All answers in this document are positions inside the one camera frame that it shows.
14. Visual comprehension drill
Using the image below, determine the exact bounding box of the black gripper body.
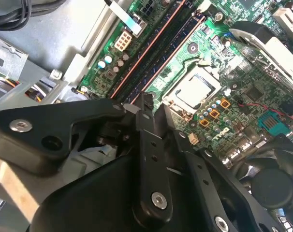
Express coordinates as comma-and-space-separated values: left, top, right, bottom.
29, 154, 211, 232

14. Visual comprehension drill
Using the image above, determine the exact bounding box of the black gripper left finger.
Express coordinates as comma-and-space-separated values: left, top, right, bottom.
0, 91, 174, 223

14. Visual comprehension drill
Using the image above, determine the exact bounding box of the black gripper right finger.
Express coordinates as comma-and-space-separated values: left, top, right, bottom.
158, 103, 282, 232

